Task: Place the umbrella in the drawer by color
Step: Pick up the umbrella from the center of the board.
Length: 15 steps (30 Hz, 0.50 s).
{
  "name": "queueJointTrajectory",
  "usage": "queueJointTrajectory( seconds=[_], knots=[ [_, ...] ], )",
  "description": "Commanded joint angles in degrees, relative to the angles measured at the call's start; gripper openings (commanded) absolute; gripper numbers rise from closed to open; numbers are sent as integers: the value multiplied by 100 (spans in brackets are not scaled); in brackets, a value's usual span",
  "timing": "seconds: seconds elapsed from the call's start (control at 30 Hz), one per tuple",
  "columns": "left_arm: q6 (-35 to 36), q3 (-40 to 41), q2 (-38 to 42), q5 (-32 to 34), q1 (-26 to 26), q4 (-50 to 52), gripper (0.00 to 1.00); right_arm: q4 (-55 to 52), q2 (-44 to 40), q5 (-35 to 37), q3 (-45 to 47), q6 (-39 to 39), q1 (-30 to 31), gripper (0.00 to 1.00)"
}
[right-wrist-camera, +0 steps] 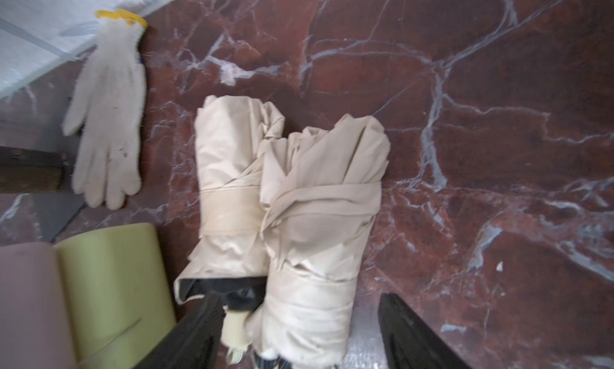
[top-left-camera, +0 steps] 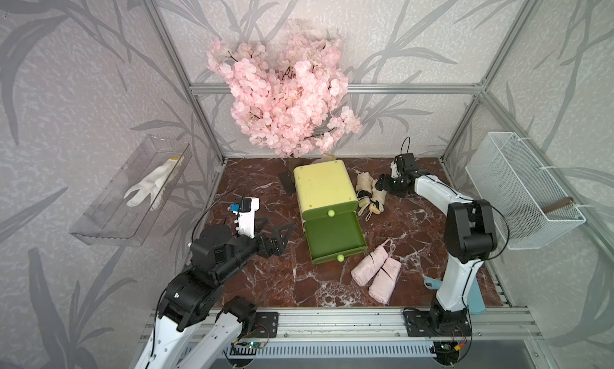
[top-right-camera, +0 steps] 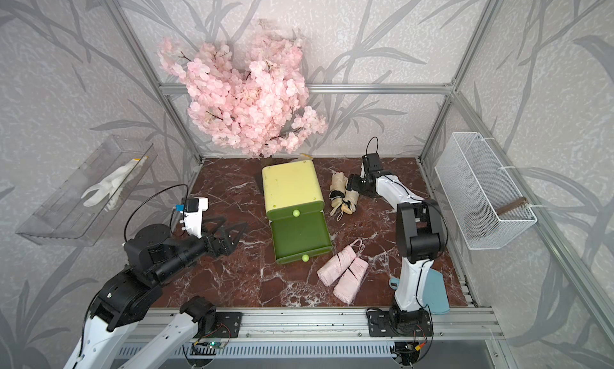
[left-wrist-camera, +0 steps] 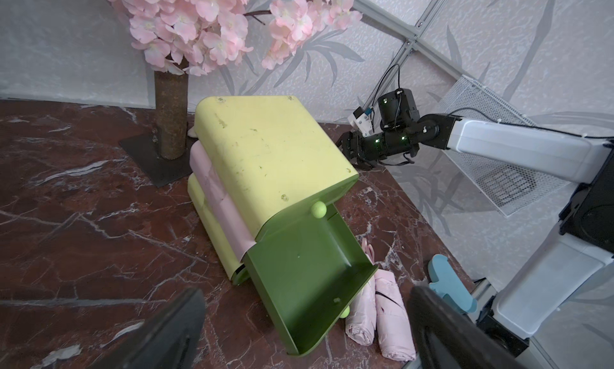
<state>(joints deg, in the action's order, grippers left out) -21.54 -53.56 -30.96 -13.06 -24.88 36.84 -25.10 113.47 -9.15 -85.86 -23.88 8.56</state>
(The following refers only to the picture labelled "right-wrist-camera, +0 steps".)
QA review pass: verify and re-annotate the green pink drawer cabinet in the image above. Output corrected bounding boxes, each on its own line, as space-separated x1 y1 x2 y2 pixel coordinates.
1 223 177 368

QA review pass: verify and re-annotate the pink cherry blossom tree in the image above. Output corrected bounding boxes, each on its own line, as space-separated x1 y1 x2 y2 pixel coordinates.
0 146 64 194

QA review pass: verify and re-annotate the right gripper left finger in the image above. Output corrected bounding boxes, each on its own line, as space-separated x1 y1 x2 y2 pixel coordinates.
135 295 225 369

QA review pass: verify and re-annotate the beige umbrella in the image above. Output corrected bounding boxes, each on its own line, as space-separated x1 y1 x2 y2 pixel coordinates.
246 115 390 368
174 96 285 365

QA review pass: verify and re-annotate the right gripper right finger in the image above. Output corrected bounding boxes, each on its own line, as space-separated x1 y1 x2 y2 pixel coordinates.
378 293 469 369

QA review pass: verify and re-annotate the white knit glove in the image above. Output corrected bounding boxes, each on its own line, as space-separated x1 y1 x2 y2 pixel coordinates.
62 9 148 210

